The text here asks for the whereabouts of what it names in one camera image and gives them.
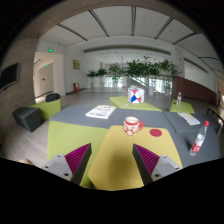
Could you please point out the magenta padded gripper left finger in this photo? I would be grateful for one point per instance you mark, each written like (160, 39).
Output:
(71, 166)

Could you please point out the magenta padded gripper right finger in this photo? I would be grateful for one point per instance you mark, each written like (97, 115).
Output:
(151, 166)

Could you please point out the clear water bottle red cap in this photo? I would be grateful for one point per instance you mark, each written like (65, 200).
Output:
(200, 138)

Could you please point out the small distant water bottle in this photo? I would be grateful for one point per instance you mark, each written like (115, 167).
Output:
(179, 98)

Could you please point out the red round coaster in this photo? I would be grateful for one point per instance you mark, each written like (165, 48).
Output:
(155, 132)

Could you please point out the red and white mug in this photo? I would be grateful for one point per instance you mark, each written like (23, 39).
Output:
(132, 125)

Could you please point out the open magazine on table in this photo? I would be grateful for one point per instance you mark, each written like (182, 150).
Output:
(101, 111)

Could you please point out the green cube seat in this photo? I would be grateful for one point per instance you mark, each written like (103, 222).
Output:
(48, 109)

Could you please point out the yellow booklet on table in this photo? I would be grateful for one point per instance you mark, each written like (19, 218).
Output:
(189, 118)

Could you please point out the dark grey cube ottoman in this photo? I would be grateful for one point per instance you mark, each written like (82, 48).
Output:
(28, 117)

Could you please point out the black bag on seat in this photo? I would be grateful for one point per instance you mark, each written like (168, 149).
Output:
(52, 97)

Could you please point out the white red blue patterned box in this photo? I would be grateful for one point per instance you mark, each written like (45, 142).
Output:
(135, 95)

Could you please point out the red fire extinguisher box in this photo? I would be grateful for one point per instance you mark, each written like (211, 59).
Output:
(76, 87)

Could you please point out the potted plant far left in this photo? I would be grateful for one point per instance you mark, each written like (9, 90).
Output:
(92, 74)

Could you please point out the large potted plants group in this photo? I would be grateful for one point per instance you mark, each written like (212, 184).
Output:
(143, 69)

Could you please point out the framed picture on wall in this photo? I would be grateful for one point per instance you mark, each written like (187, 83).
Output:
(76, 64)

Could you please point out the wall mounted black screen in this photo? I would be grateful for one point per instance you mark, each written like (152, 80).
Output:
(9, 76)

